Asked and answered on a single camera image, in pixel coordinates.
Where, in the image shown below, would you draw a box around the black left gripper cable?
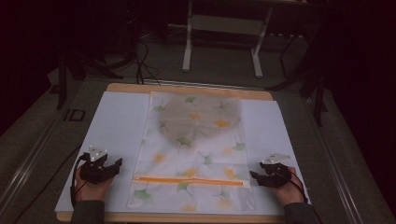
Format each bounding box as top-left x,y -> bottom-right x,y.
69,152 -> 91,209

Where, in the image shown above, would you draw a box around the metal floor rail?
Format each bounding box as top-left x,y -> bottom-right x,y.
303,97 -> 367,224
0,111 -> 68,216

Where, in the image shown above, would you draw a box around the white metal desk frame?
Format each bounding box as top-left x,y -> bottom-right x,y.
181,0 -> 276,79

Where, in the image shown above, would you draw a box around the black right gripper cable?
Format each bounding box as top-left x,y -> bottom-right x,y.
278,170 -> 312,204

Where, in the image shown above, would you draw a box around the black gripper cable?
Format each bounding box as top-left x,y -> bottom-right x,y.
278,170 -> 312,204
69,152 -> 91,209

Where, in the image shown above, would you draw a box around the person's right hand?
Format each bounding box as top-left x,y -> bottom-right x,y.
268,166 -> 306,207

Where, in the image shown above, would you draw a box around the white table mat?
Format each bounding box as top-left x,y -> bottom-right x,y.
54,91 -> 312,217

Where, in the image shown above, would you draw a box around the wooden table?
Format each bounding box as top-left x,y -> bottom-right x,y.
55,82 -> 290,224

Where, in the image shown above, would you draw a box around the leaf print mesh laundry bag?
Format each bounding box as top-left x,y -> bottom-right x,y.
126,91 -> 256,213

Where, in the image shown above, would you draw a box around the person's left hand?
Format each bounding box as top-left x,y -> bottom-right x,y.
74,165 -> 115,203

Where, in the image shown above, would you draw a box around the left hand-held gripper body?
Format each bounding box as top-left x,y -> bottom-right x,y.
78,145 -> 117,185

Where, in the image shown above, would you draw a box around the black metal stand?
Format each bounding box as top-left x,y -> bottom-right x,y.
55,50 -> 125,110
265,60 -> 330,128

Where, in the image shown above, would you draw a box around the grey cloth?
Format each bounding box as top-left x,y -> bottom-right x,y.
158,94 -> 243,147

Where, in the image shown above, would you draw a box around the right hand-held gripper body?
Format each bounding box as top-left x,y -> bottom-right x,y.
260,151 -> 293,189

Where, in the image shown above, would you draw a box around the black floor cables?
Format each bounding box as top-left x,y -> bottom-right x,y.
133,38 -> 163,87

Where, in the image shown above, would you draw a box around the black floor cable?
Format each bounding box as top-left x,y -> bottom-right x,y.
13,144 -> 82,224

